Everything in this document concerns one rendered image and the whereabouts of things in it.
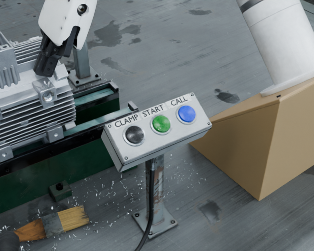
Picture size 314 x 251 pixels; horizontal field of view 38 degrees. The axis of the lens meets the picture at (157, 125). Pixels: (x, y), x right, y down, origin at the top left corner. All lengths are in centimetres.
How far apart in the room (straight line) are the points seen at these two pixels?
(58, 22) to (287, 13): 47
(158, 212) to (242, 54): 71
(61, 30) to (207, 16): 96
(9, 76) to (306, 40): 59
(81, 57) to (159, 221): 56
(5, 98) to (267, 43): 54
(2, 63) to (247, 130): 47
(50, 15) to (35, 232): 42
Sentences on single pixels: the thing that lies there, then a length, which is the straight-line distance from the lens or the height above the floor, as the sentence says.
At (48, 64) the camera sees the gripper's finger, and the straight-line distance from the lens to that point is 83.
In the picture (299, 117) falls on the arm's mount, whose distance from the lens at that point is 92.
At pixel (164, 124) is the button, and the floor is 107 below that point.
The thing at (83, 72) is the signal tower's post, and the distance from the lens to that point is 132.
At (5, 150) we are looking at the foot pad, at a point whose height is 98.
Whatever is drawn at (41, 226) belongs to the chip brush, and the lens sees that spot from 96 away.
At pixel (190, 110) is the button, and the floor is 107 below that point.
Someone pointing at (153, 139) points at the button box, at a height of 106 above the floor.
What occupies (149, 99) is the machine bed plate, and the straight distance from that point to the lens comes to 125.
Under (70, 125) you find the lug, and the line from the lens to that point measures 93.
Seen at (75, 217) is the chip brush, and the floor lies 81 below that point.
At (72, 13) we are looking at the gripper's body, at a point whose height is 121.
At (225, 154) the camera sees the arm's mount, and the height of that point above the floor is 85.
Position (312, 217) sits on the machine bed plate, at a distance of 100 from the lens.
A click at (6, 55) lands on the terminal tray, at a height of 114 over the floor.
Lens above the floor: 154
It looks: 40 degrees down
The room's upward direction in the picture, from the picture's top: straight up
